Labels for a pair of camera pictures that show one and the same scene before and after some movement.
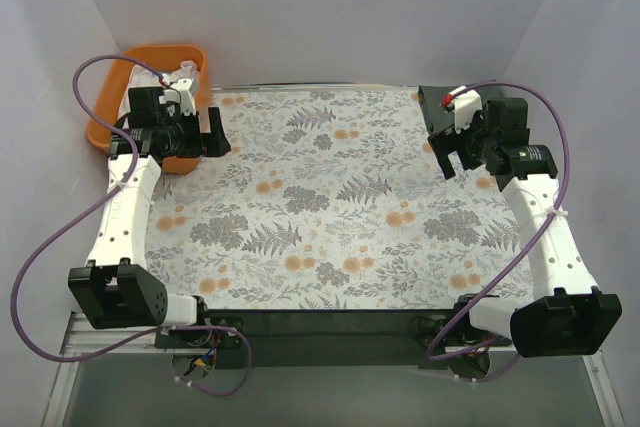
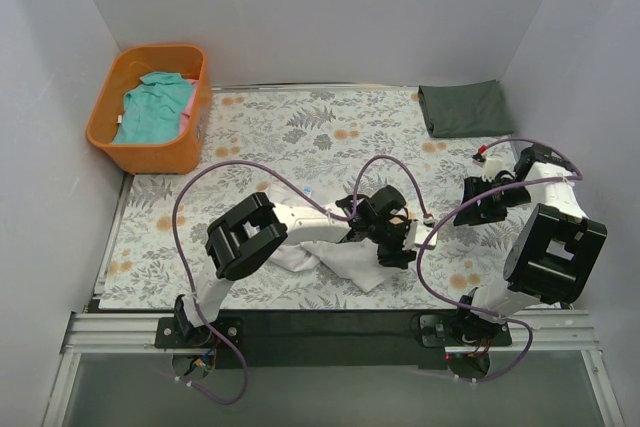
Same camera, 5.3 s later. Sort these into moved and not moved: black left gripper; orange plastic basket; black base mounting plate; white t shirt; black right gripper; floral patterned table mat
Moved: black right gripper; white t shirt; black left gripper
Not moved: orange plastic basket; black base mounting plate; floral patterned table mat
